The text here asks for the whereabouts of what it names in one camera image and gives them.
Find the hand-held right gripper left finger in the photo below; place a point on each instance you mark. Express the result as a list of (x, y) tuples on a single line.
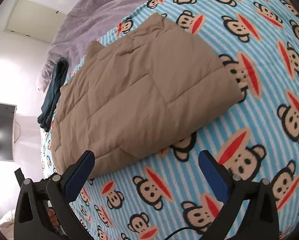
[(77, 175)]

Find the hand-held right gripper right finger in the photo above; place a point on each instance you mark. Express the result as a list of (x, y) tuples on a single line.
[(213, 175)]

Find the tan quilted puffer jacket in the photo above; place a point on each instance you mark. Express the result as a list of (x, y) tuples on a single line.
[(139, 87)]

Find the person's left hand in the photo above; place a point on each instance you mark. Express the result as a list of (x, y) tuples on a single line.
[(52, 217)]

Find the blue striped monkey printed blanket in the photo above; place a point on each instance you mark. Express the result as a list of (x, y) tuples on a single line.
[(239, 155)]

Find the white cloth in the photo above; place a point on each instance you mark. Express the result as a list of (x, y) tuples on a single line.
[(7, 221)]

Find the flat screen monitor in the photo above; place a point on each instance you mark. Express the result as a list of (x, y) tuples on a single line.
[(2, 130)]

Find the dark teal folded pants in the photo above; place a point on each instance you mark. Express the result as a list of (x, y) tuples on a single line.
[(55, 90)]

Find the purple fluffy duvet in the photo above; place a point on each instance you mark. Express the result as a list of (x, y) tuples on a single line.
[(94, 15)]

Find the white wardrobe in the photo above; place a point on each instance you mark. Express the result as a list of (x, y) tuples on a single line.
[(37, 17)]

